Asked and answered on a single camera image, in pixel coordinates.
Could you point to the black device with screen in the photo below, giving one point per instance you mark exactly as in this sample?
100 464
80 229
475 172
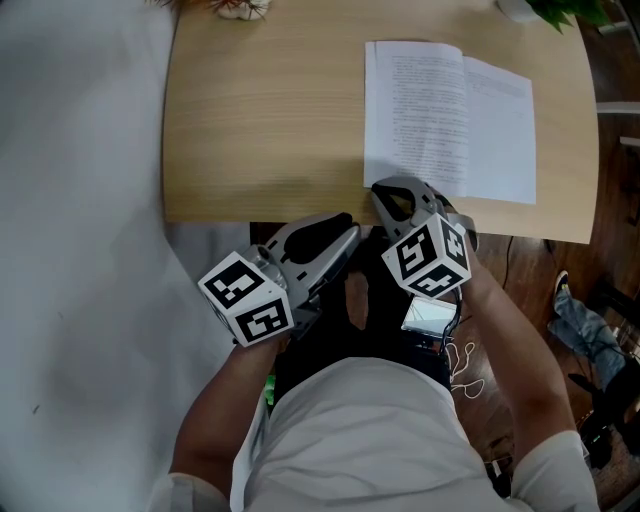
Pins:
427 315

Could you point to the green plant in white pot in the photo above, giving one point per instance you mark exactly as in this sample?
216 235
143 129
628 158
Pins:
565 10

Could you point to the light wooden table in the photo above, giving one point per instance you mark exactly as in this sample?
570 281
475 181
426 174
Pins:
275 125

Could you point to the person's right forearm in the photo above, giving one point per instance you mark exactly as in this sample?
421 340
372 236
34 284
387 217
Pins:
520 360

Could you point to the person's white shirt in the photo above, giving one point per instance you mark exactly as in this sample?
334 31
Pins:
375 440

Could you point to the white paperback book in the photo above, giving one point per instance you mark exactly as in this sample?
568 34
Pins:
450 120

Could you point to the person's left forearm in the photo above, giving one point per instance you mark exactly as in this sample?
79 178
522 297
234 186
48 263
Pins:
225 400

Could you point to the green bottle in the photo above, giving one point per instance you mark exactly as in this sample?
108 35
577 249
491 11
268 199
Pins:
270 390

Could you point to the orange plant in white vase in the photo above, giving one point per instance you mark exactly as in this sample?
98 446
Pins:
240 7

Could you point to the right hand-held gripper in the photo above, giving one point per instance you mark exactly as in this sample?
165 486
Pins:
430 255

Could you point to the person's black trousers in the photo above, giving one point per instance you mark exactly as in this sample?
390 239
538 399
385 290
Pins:
380 325

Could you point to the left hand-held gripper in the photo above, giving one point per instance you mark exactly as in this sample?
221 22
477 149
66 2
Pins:
245 300

